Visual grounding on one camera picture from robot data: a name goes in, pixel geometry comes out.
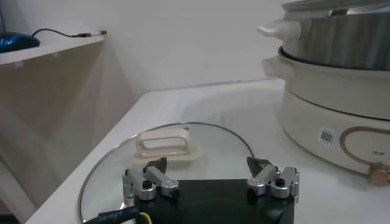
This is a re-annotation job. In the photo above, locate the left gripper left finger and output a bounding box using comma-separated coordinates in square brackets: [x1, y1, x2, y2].
[122, 156, 180, 208]

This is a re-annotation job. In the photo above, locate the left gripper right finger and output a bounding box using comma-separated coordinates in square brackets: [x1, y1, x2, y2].
[246, 156, 301, 203]

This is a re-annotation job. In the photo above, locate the round glass pot lid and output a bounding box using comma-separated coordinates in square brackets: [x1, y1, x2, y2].
[77, 121, 255, 224]

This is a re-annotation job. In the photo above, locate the stainless steel steamer basket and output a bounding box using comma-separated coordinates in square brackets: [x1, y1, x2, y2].
[257, 0, 390, 71]

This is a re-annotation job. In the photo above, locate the cream electric cooking pot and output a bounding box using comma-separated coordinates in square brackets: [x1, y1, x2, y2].
[261, 45, 390, 187]

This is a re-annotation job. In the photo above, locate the white computer desk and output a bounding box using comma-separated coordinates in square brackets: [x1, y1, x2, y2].
[0, 33, 137, 211]

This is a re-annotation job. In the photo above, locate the blue computer mouse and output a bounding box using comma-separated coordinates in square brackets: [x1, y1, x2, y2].
[0, 32, 41, 54]

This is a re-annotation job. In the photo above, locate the black cable with adapter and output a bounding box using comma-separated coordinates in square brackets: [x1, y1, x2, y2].
[32, 27, 108, 39]

